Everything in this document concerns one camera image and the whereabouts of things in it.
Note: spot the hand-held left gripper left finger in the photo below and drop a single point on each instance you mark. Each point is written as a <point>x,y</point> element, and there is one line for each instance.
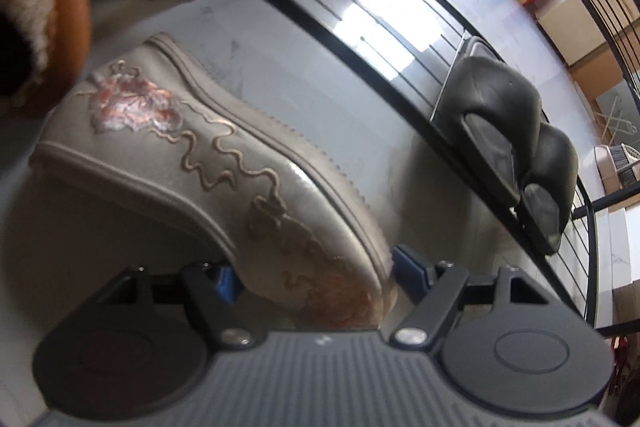
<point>226,283</point>

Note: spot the white folding frame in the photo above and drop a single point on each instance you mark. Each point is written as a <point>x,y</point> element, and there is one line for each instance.
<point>620,114</point>

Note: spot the white woven basket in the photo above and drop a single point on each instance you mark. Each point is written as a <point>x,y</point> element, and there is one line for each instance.
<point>620,162</point>

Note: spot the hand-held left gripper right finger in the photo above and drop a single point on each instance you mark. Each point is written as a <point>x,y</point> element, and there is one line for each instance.
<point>406,271</point>

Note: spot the black metal shoe rack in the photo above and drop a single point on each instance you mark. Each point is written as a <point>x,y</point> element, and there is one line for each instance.
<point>320,32</point>

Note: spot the grey embroidered shoe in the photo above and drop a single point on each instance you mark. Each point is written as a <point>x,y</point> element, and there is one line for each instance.
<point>210,167</point>

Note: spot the black slipper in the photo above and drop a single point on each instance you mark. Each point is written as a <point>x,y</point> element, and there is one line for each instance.
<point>552,177</point>
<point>492,97</point>

